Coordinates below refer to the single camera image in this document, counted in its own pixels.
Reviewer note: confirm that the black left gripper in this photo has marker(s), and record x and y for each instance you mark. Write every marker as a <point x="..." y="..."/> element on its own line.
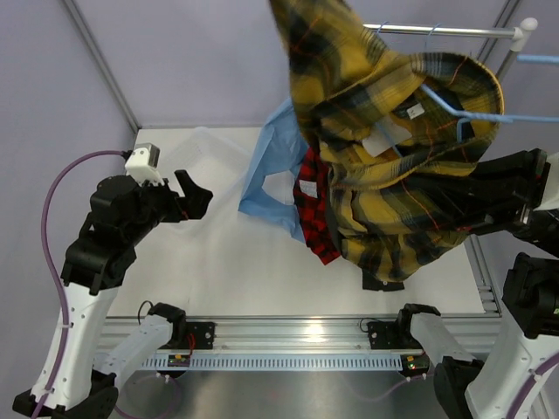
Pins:
<point x="193" y="205"/>

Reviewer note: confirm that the yellow plaid shirt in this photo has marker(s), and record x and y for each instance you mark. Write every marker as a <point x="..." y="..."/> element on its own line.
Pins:
<point x="380" y="120"/>

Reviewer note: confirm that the light blue wire hanger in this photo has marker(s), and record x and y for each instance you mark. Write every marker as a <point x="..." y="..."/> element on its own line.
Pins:
<point x="465" y="116"/>

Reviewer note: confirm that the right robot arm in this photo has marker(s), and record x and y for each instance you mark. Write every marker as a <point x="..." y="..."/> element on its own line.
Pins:
<point x="525" y="352"/>

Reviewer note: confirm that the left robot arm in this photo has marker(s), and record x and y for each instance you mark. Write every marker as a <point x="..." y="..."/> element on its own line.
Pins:
<point x="73" y="384"/>

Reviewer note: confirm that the red black plaid shirt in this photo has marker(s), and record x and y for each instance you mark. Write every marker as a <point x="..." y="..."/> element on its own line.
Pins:
<point x="310" y="199"/>

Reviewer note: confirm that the dark grey striped shirt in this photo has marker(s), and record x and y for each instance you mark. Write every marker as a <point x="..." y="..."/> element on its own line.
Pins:
<point x="371" y="283"/>

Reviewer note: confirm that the blue hanger of red shirt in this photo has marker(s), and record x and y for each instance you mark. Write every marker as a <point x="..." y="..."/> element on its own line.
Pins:
<point x="381" y="28"/>

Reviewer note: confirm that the blue hanger of grey shirt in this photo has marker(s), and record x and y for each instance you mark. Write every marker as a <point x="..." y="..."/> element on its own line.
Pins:
<point x="429" y="36"/>

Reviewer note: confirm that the white plastic basket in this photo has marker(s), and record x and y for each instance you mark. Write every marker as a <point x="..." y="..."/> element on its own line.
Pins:
<point x="213" y="162"/>

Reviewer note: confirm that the metal clothes rack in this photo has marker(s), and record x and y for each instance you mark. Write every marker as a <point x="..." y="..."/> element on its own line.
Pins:
<point x="518" y="36"/>

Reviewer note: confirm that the white slotted cable duct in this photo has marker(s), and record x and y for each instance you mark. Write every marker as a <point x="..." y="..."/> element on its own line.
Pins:
<point x="275" y="362"/>

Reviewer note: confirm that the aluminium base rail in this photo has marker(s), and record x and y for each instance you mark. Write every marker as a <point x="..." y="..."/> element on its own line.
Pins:
<point x="328" y="335"/>

